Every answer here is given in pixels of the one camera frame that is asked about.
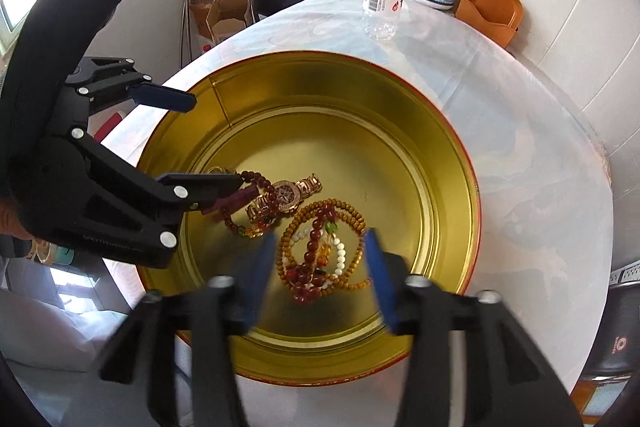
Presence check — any round gold red tin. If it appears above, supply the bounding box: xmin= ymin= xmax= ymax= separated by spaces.
xmin=139 ymin=51 xmax=482 ymax=386

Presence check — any black chair right side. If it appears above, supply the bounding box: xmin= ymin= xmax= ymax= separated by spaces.
xmin=582 ymin=282 xmax=639 ymax=378

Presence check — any maroon bead bracelet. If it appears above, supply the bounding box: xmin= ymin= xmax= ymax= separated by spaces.
xmin=284 ymin=204 xmax=342 ymax=306

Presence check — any cardboard box on floor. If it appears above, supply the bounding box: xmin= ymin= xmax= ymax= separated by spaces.
xmin=189 ymin=0 xmax=250 ymax=46

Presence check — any white tablecloth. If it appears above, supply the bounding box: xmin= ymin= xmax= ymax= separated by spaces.
xmin=98 ymin=0 xmax=615 ymax=427

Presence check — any orange plastic holder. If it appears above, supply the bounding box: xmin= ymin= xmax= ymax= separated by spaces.
xmin=456 ymin=0 xmax=524 ymax=49

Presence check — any rose gold wristwatch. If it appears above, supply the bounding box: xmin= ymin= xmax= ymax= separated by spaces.
xmin=246 ymin=173 xmax=322 ymax=225

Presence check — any dark red bead bracelet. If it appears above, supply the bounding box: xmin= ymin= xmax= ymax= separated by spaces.
xmin=219 ymin=170 xmax=281 ymax=239

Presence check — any person's left hand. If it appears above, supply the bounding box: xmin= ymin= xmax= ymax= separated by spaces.
xmin=0 ymin=199 xmax=34 ymax=241

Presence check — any long brown bead necklace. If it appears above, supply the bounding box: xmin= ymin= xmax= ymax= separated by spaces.
xmin=275 ymin=198 xmax=374 ymax=294

